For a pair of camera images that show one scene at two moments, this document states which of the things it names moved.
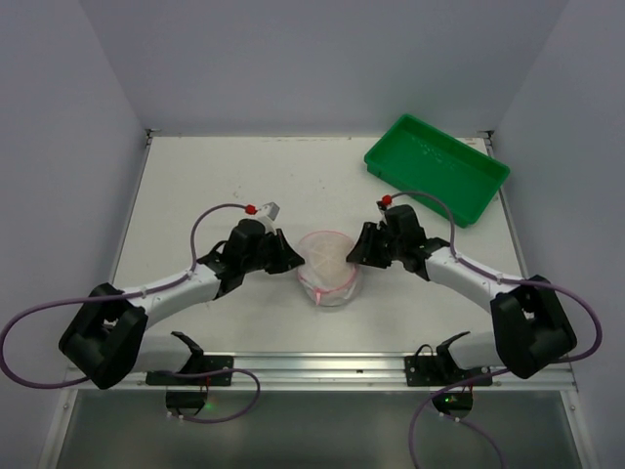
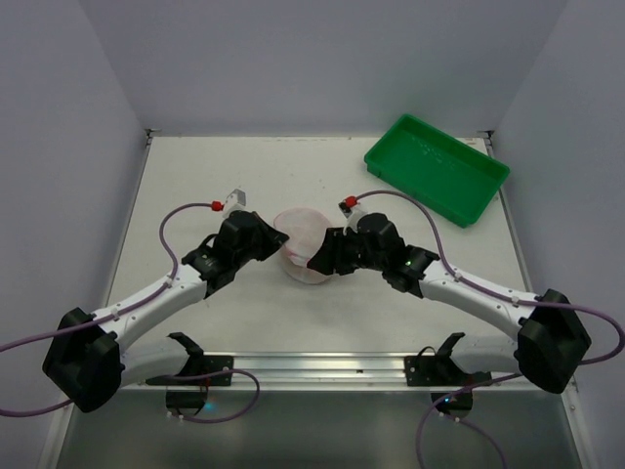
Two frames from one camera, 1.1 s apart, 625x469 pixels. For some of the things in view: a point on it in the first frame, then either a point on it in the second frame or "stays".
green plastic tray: (428, 164) stays
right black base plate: (426, 370) stays
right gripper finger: (370, 247) → (335, 256)
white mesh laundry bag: (326, 276) → (305, 229)
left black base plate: (196, 365) stays
